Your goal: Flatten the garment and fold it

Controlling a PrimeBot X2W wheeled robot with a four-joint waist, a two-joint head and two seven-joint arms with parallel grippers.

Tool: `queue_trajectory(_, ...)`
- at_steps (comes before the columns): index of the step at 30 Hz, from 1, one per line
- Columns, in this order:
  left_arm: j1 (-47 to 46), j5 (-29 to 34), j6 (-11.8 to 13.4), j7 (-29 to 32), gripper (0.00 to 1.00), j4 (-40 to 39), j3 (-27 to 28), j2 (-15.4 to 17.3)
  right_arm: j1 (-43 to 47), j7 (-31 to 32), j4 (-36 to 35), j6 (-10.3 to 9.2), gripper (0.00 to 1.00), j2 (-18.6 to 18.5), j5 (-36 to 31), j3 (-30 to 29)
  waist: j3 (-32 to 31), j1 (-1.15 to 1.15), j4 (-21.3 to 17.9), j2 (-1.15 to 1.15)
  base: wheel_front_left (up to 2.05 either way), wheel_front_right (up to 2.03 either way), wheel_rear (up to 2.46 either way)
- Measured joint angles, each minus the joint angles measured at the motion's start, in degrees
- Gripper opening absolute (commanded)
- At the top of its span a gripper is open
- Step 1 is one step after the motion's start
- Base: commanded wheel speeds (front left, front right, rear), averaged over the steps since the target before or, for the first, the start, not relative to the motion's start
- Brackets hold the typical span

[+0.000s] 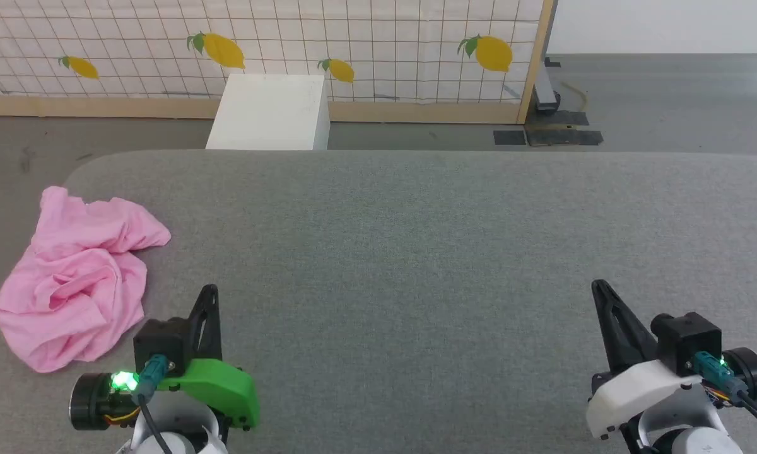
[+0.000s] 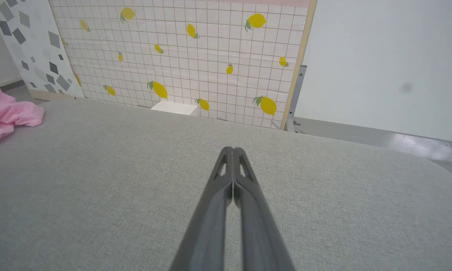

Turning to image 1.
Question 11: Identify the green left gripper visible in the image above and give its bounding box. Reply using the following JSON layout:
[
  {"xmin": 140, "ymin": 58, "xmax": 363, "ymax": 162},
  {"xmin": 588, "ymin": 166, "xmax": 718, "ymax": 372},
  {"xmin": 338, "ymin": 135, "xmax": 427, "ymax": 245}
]
[{"xmin": 69, "ymin": 284, "xmax": 261, "ymax": 433}]

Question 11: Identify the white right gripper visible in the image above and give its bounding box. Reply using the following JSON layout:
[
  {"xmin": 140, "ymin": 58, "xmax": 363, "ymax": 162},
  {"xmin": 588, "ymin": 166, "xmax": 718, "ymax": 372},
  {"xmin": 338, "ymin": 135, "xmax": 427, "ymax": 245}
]
[{"xmin": 585, "ymin": 279, "xmax": 757, "ymax": 441}]

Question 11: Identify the pink cloth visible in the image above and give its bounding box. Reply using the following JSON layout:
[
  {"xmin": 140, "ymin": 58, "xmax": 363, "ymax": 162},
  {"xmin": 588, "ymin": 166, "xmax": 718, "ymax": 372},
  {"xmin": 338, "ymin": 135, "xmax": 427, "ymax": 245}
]
[{"xmin": 0, "ymin": 185, "xmax": 172, "ymax": 374}]

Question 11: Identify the wide black floor tape patch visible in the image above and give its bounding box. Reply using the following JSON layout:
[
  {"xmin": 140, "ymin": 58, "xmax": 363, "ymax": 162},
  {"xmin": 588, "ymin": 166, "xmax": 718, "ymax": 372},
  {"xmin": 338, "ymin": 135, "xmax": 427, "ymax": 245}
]
[{"xmin": 527, "ymin": 129, "xmax": 605, "ymax": 148}]

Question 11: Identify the grey fabric sofa cushion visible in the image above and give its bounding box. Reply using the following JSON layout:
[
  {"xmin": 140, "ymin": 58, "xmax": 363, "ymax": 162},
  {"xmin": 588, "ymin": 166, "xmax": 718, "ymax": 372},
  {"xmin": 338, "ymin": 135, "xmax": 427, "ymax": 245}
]
[{"xmin": 0, "ymin": 149, "xmax": 757, "ymax": 454}]

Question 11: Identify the white rectangular box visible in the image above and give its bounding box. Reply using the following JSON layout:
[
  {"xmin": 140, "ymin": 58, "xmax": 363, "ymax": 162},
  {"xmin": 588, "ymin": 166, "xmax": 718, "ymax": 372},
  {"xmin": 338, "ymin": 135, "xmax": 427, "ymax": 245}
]
[{"xmin": 206, "ymin": 74, "xmax": 331, "ymax": 152}]

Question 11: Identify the black floor mat under foot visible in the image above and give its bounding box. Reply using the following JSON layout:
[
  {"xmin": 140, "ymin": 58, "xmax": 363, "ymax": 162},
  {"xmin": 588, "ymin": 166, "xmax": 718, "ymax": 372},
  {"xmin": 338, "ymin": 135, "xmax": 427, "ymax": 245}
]
[{"xmin": 527, "ymin": 110, "xmax": 590, "ymax": 127}]

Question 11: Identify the grey metal partition foot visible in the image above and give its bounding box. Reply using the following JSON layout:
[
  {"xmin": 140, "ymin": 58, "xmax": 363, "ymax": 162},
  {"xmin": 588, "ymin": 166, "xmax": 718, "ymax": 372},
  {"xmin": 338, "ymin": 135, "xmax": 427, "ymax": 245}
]
[{"xmin": 534, "ymin": 57, "xmax": 563, "ymax": 115}]

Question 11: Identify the lemon print tile partition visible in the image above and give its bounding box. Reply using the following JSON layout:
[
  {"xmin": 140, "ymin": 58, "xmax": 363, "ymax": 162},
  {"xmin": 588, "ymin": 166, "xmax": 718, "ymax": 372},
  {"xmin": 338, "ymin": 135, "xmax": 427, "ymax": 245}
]
[{"xmin": 0, "ymin": 0, "xmax": 556, "ymax": 125}]

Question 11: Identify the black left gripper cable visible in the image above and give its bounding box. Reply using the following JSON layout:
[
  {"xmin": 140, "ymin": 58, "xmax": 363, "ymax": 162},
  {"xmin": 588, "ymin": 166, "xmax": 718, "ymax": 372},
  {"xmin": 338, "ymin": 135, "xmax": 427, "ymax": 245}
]
[{"xmin": 130, "ymin": 354, "xmax": 179, "ymax": 454}]

